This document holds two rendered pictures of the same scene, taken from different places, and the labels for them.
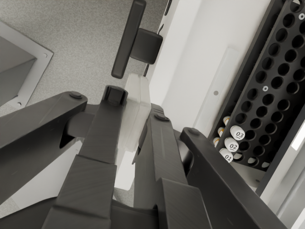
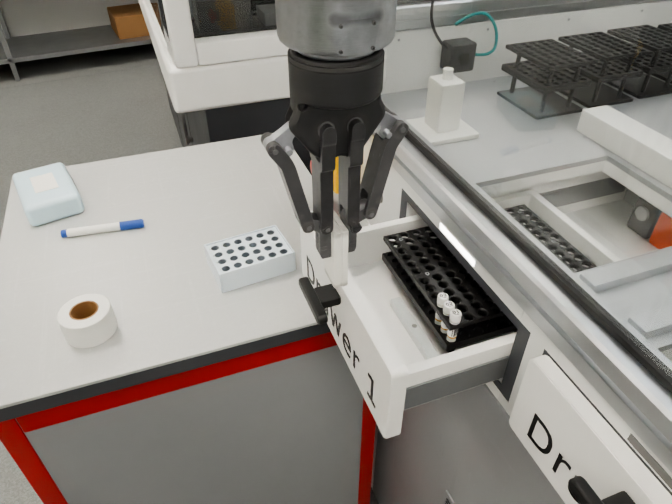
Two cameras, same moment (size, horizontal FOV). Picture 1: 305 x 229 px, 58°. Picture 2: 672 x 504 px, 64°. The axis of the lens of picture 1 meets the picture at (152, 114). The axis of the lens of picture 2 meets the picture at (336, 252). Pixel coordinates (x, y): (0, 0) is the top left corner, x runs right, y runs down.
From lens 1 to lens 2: 50 cm
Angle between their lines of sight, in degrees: 67
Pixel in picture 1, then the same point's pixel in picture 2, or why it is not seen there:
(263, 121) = (451, 287)
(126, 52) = (317, 300)
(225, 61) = (396, 306)
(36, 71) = not seen: outside the picture
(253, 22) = (390, 285)
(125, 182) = (396, 362)
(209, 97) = (413, 331)
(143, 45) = (324, 292)
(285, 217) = (506, 265)
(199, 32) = not seen: hidden behind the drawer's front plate
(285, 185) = (491, 268)
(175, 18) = not seen: hidden behind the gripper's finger
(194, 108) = (414, 353)
